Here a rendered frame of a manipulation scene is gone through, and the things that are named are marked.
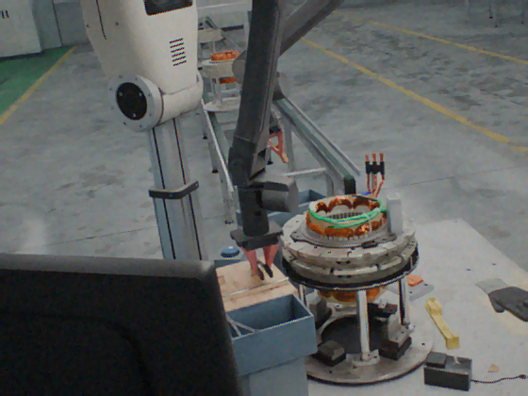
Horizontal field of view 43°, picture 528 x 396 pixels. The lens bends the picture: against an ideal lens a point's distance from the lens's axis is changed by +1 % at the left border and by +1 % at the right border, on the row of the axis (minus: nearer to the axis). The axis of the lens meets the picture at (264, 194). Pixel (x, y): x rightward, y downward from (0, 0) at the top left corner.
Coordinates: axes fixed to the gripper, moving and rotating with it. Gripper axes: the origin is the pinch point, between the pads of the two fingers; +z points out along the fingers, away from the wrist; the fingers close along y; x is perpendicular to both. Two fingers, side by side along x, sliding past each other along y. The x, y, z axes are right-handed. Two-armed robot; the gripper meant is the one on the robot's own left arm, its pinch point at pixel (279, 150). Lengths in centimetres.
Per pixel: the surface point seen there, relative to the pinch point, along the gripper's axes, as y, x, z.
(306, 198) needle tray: 7.9, -0.5, 21.4
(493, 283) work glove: -17, -38, 57
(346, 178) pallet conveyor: 95, -15, 68
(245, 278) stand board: -42.6, 16.7, 6.0
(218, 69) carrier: 254, 28, 42
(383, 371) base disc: -50, -2, 39
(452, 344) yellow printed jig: -43, -19, 47
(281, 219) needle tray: -7.2, 7.5, 15.9
